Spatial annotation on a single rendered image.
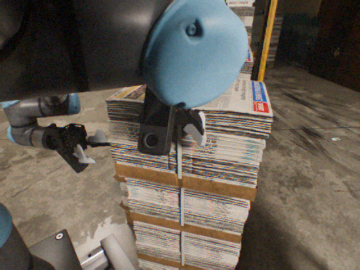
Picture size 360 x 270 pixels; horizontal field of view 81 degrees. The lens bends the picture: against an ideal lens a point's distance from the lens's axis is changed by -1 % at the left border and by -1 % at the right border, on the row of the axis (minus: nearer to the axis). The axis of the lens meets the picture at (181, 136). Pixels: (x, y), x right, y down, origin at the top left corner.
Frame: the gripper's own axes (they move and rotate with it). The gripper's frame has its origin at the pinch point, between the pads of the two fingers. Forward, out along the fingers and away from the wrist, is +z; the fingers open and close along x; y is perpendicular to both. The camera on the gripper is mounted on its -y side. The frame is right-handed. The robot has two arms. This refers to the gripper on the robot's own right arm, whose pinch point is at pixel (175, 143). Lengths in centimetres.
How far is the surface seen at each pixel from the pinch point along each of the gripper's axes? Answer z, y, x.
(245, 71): 29, 57, -15
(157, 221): 34.3, -11.9, 8.6
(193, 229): 34.8, -12.1, -3.5
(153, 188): 21.5, -4.6, 9.1
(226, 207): 23.8, -5.7, -12.8
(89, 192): 119, 9, 91
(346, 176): 154, 72, -117
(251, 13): 38, 120, -16
